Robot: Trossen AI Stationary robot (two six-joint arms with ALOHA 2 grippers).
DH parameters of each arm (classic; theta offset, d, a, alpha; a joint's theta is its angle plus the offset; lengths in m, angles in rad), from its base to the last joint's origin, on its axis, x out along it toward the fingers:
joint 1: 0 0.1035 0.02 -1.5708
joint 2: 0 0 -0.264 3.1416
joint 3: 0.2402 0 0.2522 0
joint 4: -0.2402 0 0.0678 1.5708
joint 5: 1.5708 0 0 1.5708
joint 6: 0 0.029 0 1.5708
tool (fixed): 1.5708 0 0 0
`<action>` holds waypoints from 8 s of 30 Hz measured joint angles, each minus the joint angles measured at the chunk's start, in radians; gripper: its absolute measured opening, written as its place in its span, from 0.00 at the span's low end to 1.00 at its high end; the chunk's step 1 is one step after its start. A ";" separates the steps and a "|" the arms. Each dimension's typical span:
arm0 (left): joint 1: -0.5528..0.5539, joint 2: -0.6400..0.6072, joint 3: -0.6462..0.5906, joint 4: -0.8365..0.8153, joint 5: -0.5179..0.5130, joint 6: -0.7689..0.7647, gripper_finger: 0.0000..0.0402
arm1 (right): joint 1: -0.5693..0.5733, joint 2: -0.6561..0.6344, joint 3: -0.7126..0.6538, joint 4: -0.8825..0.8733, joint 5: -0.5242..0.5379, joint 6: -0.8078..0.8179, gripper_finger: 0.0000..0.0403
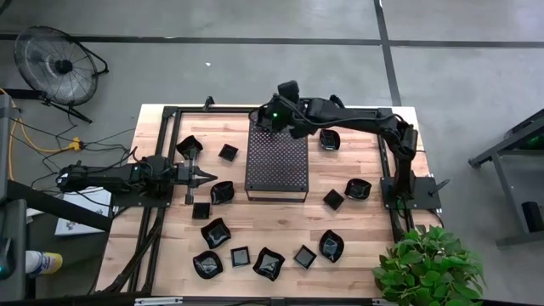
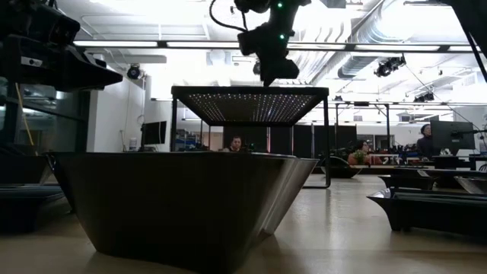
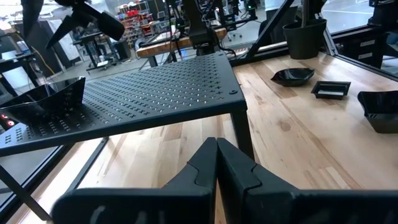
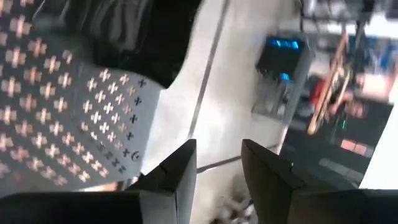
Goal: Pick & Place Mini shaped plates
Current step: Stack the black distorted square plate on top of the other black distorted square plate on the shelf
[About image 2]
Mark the black glossy flared square plate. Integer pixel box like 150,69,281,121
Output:
0,153,53,187
44,151,320,274

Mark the black room divider panel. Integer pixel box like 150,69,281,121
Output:
222,124,358,157

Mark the black computer monitor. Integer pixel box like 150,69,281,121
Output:
430,119,476,152
141,120,168,146

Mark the yellow pole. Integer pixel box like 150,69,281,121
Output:
15,84,36,148

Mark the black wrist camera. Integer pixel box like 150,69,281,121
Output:
0,0,72,47
237,30,268,57

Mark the black glossy small square plate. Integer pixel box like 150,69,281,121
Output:
366,187,487,237
379,173,438,191
0,184,66,234

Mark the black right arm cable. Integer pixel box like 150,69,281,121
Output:
208,0,248,34

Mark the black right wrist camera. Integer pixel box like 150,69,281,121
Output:
237,30,268,57

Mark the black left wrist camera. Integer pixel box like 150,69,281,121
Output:
0,0,72,47

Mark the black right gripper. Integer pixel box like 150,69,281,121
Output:
260,22,301,88

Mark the black perforated metal rack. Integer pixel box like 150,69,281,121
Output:
170,85,331,190

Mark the silver ceiling air duct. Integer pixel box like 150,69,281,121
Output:
288,0,404,87

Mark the person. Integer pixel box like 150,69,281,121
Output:
222,135,248,153
348,139,384,167
415,123,434,159

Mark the black metal frame stand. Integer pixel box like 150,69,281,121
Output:
333,100,392,153

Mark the cluttered work desk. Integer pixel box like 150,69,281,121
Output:
364,151,487,171

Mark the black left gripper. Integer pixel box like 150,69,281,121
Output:
0,33,125,92

